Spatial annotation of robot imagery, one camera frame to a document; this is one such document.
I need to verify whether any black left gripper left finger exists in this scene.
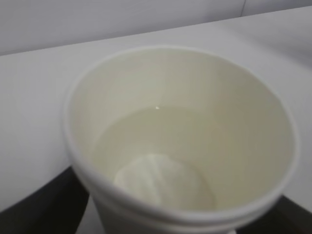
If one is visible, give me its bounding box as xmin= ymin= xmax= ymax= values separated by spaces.
xmin=0 ymin=167 xmax=89 ymax=234

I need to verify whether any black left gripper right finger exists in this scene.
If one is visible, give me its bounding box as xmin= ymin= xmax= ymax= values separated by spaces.
xmin=236 ymin=196 xmax=312 ymax=234

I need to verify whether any white paper cup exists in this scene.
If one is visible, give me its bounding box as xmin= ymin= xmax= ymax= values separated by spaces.
xmin=62 ymin=46 xmax=300 ymax=234

